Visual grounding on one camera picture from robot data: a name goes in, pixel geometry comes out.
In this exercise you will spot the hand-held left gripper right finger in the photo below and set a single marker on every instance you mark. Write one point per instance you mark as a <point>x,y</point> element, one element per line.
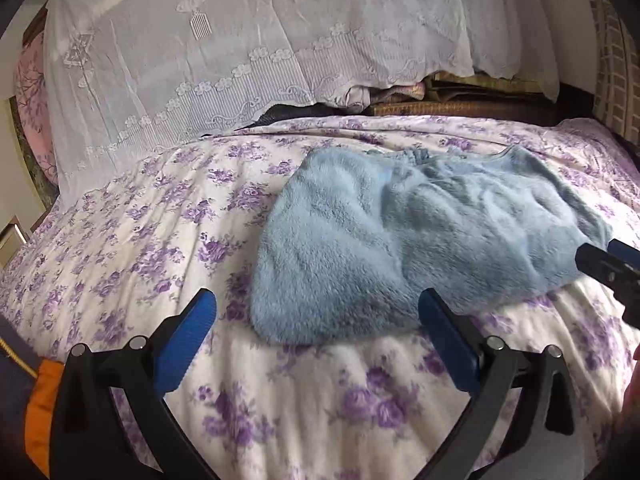
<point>445,345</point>

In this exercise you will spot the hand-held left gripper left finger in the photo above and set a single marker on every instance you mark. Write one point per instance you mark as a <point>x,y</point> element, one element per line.
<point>187,340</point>

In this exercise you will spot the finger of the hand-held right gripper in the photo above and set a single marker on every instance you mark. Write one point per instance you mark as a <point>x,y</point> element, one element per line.
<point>607,270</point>

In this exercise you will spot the light blue fleece garment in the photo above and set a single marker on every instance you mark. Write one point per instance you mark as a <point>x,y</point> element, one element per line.
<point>350,240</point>

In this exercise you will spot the purple floral bedsheet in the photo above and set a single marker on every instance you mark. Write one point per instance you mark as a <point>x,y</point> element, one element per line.
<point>150,240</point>

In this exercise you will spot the navy and orange jacket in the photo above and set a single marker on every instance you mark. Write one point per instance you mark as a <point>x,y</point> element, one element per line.
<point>20,385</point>

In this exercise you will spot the wooden drawer unit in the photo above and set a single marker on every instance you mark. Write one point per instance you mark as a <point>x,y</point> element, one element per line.
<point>10,242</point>

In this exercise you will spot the pink folded cloth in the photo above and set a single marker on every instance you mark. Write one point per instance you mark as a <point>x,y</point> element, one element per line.
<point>395,92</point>

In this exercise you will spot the pink floral pillow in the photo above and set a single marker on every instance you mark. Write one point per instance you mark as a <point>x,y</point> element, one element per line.
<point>32,90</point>

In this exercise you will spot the white lace cloth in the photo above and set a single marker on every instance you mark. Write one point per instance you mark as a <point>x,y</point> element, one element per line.
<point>250,35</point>

